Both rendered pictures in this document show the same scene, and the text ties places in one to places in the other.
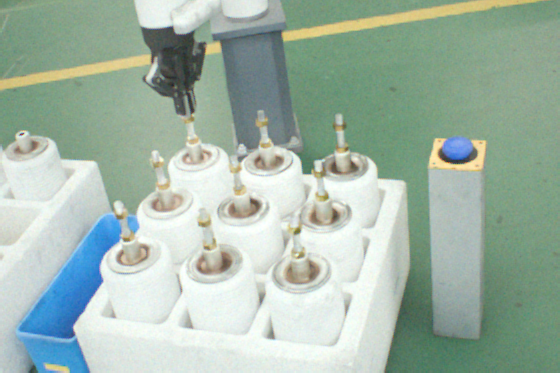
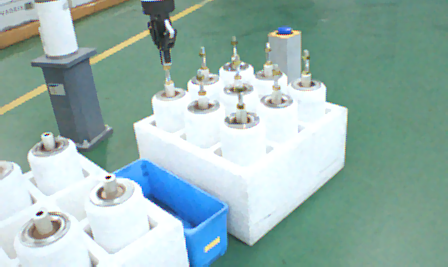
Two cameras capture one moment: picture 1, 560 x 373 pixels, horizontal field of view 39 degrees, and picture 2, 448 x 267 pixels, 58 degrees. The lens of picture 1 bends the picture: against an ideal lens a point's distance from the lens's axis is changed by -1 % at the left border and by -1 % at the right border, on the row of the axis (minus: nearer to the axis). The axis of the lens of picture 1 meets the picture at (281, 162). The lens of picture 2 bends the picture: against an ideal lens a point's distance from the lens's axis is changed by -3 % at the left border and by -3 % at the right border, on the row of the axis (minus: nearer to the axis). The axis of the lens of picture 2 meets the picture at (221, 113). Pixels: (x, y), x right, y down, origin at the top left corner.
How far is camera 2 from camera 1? 1.12 m
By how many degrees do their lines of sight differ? 56
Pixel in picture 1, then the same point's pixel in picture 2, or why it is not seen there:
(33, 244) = not seen: hidden behind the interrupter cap
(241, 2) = (70, 42)
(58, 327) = not seen: hidden behind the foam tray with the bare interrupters
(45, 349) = (208, 231)
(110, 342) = (264, 174)
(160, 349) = (286, 158)
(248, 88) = (84, 98)
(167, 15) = not seen: outside the picture
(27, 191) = (72, 176)
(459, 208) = (295, 55)
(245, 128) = (86, 127)
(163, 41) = (171, 6)
